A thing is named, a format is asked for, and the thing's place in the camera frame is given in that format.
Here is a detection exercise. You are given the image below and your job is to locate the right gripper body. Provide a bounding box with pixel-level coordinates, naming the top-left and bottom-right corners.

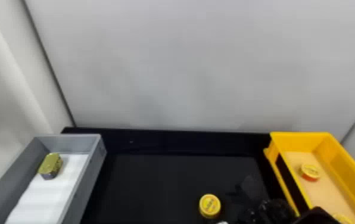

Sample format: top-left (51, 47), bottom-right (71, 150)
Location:
top-left (256, 198), bottom-right (297, 224)

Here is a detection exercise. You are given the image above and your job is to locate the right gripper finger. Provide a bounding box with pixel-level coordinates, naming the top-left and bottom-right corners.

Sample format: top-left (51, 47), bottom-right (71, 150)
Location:
top-left (241, 175), bottom-right (270, 205)

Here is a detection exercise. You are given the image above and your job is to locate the yellow can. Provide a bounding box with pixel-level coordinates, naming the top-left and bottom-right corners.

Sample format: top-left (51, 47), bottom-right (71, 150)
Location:
top-left (198, 194), bottom-right (222, 219)
top-left (299, 163), bottom-right (322, 182)

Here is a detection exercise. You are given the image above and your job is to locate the yellow box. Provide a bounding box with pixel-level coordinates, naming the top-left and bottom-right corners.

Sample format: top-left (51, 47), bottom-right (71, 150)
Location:
top-left (263, 131), bottom-right (355, 224)

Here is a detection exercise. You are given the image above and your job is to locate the grey box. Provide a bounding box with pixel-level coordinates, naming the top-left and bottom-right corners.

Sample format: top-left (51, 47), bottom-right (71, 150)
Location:
top-left (0, 133), bottom-right (107, 224)

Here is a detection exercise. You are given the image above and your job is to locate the white foam pad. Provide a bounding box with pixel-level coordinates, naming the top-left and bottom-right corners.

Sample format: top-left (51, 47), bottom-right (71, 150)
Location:
top-left (5, 153), bottom-right (90, 224)

